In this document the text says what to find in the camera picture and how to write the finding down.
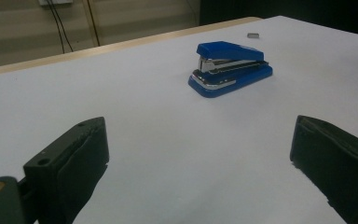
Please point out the wooden table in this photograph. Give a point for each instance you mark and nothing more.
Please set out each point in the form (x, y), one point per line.
(105, 48)

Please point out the white wall socket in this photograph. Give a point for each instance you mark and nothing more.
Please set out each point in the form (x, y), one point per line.
(56, 1)

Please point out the small strip of staples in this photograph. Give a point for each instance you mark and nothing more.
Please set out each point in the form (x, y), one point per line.
(253, 35)

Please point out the blue stapler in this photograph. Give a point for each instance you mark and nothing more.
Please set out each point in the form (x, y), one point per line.
(230, 49)

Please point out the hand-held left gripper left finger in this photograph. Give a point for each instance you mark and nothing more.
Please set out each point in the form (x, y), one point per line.
(68, 161)

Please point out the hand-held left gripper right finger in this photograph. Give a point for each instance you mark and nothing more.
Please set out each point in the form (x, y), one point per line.
(338, 161)

